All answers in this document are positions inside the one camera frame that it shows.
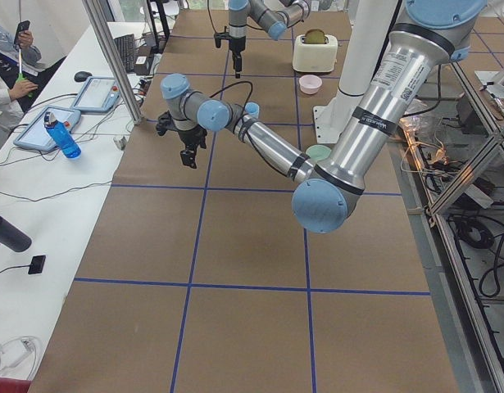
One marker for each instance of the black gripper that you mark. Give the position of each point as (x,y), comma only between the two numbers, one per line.
(236,44)
(191,138)

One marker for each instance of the light blue cup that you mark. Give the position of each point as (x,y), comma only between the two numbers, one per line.
(253,109)

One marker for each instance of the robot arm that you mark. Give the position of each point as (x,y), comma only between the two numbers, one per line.
(274,23)
(426,34)

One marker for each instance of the cream toaster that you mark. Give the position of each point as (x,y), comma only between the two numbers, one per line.
(315,58)

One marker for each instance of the pink bowl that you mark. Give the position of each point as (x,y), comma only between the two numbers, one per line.
(310,84)

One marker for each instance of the bread slice in toaster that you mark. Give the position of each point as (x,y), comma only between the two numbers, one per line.
(315,37)

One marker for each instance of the far teach pendant tablet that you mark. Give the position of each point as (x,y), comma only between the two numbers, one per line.
(98,95)

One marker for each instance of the teach pendant tablet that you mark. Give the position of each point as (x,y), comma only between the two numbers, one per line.
(35,136)
(98,95)

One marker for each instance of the black keyboard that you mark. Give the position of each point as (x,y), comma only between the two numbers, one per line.
(125,45)

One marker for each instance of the blue water bottle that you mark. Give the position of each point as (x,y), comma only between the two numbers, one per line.
(61,136)

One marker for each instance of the green bowl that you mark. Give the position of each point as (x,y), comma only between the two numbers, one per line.
(318,152)

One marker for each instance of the black computer mouse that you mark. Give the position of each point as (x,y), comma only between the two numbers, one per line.
(81,76)

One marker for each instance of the near teach pendant tablet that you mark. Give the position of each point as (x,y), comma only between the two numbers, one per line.
(35,136)

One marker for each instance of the small black square pad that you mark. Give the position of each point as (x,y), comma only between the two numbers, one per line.
(36,264)

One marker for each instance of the black thermos bottle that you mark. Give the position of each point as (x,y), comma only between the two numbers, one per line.
(12,237)

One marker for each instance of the seated person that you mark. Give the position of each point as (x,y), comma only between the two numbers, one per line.
(17,89)

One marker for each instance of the aluminium frame post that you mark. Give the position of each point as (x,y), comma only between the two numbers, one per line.
(106,43)

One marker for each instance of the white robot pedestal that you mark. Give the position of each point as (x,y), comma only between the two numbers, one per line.
(367,45)

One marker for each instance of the aluminium side frame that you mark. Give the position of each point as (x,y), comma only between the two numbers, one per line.
(452,163)

